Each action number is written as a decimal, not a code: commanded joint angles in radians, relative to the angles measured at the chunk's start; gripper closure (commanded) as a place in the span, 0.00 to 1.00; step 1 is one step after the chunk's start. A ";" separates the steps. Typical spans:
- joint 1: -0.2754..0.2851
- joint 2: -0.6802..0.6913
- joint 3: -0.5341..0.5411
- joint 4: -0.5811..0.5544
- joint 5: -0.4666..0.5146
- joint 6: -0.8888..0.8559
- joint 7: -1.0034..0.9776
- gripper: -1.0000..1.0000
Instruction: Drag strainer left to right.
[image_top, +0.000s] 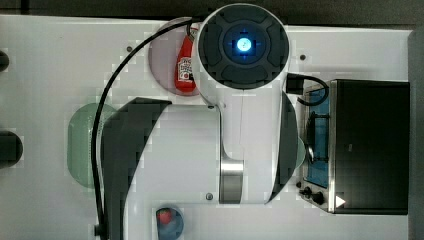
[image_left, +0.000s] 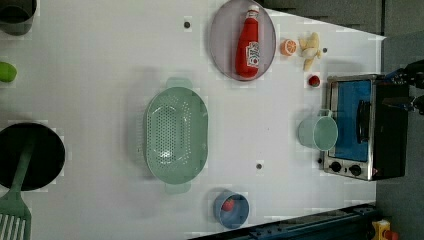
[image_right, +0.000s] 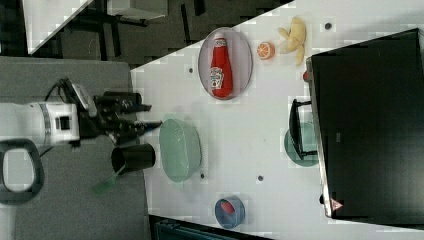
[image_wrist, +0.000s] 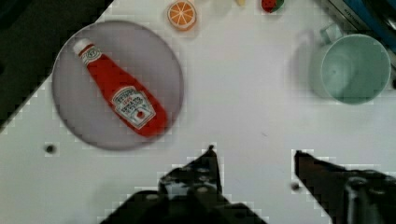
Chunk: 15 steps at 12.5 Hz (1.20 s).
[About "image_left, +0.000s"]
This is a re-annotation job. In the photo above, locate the green plastic strainer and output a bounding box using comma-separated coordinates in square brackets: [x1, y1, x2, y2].
[144, 77, 208, 194]

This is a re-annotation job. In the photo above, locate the red ketchup bottle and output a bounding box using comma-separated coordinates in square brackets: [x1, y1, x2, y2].
[235, 5, 260, 78]

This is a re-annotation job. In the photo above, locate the strawberry toy in bowl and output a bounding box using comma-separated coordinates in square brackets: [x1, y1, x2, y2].
[221, 199, 235, 212]

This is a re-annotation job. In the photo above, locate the translucent purple plate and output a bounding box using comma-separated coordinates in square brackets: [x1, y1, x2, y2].
[209, 0, 277, 81]

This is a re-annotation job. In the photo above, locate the blue bowl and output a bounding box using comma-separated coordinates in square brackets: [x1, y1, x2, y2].
[213, 190, 250, 229]

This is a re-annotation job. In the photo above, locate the orange slice toy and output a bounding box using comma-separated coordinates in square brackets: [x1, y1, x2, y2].
[280, 39, 297, 56]

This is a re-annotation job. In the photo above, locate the red strawberry toy on table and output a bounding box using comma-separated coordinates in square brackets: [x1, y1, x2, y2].
[308, 75, 320, 87]

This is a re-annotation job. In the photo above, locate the green mug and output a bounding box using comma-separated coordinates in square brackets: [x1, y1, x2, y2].
[297, 109, 338, 151]

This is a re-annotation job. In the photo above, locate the peeled banana toy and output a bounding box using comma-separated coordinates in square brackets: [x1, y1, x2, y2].
[299, 32, 322, 71]

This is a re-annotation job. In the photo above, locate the silver black toaster oven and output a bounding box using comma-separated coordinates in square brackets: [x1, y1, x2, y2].
[323, 74, 409, 181]

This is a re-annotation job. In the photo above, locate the black round pan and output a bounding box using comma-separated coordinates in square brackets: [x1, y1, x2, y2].
[0, 123, 66, 191]

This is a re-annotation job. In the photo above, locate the yellow red emergency button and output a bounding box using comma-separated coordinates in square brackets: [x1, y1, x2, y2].
[372, 220, 399, 240]

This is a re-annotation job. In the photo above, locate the green lime toy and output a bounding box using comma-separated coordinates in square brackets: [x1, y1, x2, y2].
[0, 62, 17, 83]

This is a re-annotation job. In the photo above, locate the green slotted spatula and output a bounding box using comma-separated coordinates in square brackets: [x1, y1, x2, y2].
[0, 134, 35, 240]

